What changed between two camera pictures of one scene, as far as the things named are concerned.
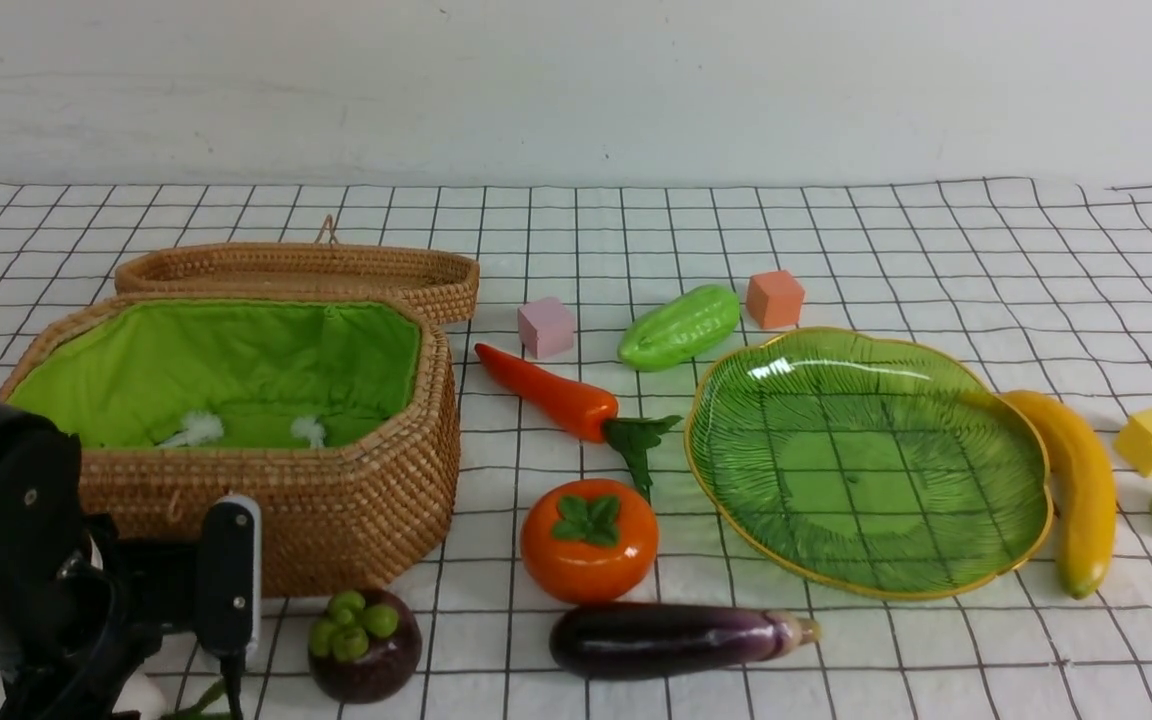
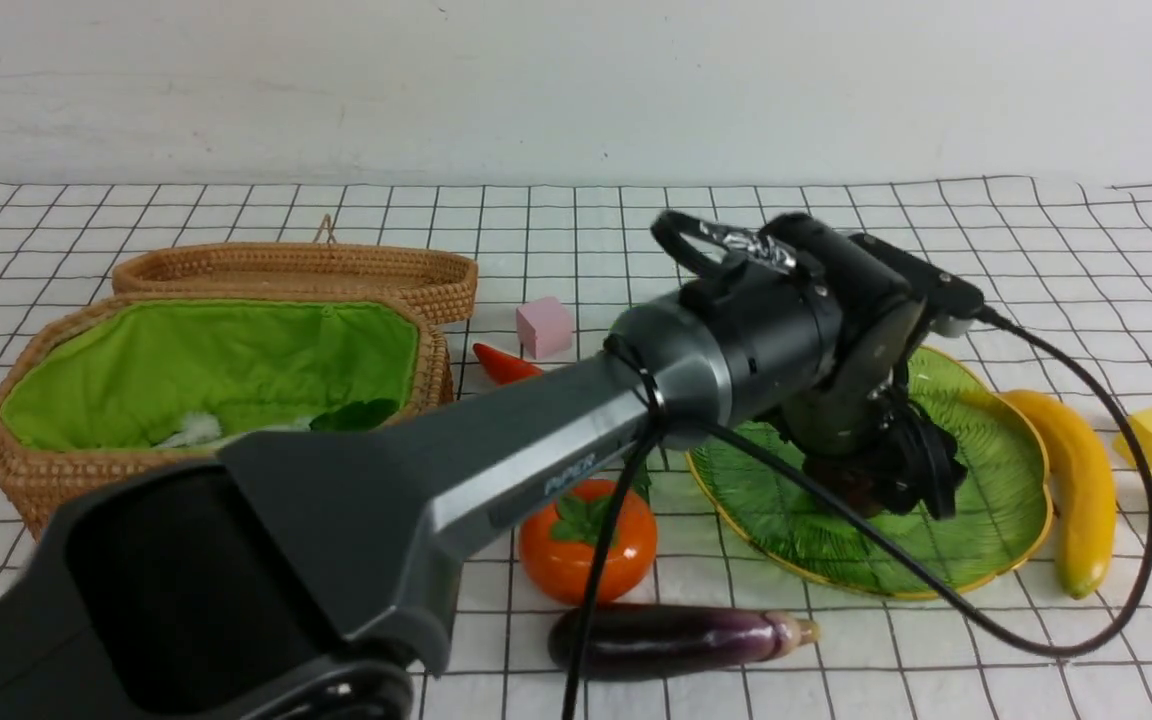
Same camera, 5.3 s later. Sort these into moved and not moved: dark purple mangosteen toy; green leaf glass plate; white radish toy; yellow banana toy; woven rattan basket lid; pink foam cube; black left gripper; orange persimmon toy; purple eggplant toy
Moved: dark purple mangosteen toy; white radish toy; black left gripper
Not moved: purple eggplant toy; orange persimmon toy; green leaf glass plate; woven rattan basket lid; yellow banana toy; pink foam cube
